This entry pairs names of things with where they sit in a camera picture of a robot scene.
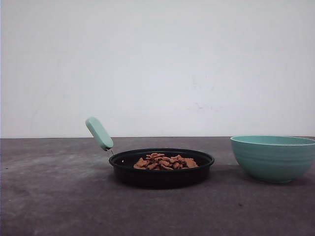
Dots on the pile of brown beef cubes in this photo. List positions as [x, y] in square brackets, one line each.
[159, 161]

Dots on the black frying pan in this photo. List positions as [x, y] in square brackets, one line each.
[123, 168]

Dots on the teal ceramic bowl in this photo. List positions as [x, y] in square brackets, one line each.
[276, 159]

